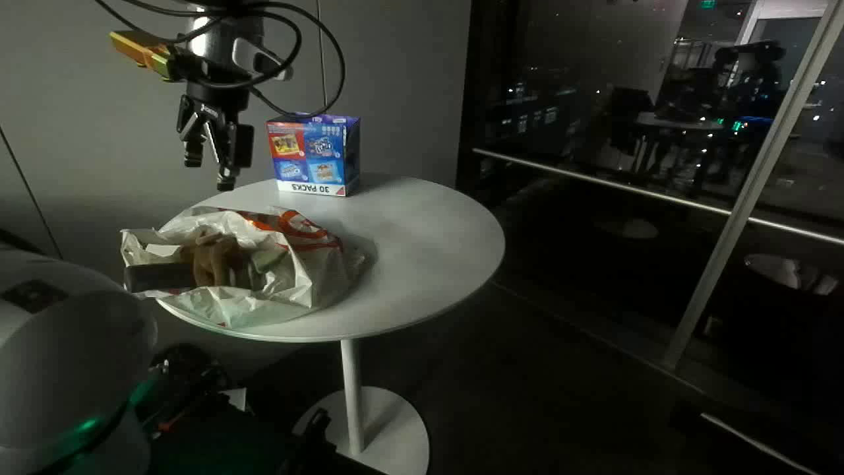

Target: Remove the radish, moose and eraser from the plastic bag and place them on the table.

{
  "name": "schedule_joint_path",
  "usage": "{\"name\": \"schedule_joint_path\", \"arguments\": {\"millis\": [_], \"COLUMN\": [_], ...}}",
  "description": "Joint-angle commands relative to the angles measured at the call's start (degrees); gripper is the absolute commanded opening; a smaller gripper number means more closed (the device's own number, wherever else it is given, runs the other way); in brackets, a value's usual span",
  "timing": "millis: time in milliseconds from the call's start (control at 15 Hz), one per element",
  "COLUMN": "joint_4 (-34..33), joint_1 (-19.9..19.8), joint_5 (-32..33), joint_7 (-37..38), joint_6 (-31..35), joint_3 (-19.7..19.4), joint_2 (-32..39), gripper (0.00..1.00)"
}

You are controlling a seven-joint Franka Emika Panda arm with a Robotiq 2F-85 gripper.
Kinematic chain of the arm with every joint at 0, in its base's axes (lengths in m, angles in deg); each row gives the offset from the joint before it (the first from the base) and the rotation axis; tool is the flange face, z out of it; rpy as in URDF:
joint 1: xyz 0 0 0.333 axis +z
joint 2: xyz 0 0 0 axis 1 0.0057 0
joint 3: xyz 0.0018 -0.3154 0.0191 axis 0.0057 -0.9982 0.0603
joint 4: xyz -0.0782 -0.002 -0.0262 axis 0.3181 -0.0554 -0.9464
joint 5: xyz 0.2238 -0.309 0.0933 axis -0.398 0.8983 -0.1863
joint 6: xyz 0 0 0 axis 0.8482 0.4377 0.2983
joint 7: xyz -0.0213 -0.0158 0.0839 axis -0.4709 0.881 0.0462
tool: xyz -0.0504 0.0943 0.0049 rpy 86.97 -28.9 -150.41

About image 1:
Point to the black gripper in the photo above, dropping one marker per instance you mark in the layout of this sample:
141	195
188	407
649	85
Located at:
208	111

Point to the white orange plastic bag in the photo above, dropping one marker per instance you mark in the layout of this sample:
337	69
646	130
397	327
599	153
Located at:
297	267

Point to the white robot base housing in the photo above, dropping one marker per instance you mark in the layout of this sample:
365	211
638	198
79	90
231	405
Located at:
71	349

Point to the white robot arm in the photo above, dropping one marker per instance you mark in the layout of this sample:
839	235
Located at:
223	44

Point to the brown plush moose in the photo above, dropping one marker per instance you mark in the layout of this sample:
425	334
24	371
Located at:
216	260

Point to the blue snack pack box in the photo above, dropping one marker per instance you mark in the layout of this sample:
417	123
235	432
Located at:
314	153

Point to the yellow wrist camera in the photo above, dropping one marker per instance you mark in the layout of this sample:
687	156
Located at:
146	50

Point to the round white pedestal table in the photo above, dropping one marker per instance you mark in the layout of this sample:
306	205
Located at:
428	248

